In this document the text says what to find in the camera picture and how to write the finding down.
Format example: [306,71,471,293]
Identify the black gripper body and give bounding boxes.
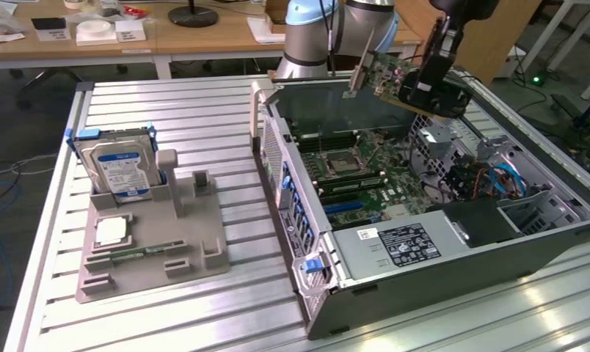
[426,0,501,29]

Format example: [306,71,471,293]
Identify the green graphics card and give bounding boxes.
[346,34,473,119]

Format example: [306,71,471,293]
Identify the wooden cabinet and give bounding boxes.
[386,0,544,85]

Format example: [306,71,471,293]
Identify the metal disk bay cage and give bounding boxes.
[406,109,477,177]

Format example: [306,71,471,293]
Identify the CPU socket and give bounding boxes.
[324,148,365,175]

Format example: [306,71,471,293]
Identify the installed RAM sticks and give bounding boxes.
[317,175,382,194]

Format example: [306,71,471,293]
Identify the white paper stack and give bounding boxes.
[247,16,287,45]

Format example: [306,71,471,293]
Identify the grey power supply unit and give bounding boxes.
[332,210,472,282]

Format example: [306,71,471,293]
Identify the black round lamp base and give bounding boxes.
[167,0,221,29]

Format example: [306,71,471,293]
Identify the open black PC case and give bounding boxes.
[249,65,590,342]

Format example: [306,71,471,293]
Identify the small white box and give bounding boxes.
[114,20,147,43]

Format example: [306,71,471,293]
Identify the grey parts rack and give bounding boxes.
[74,148,233,305]

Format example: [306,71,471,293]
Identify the white box with tape roll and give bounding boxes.
[74,20,120,47]

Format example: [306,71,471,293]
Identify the green RAM stick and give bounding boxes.
[86,243,186,263]

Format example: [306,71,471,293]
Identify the wooden desk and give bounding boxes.
[0,0,422,70]

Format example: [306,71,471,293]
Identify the silver CPU chip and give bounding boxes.
[92,218,132,247]

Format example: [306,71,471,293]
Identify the black and white box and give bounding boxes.
[29,17,74,42]

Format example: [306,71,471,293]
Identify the black office chair base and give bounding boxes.
[9,67,88,110]

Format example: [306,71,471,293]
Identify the white table frame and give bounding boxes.
[517,0,590,100]

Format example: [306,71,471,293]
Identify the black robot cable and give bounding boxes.
[322,0,338,77]

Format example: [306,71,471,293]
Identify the blue disk wire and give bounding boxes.
[489,163,529,201]

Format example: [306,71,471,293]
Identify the hard disk in blue frame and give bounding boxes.
[62,123,167,205]

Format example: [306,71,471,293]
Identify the blue floor cables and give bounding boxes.
[0,172,24,316]

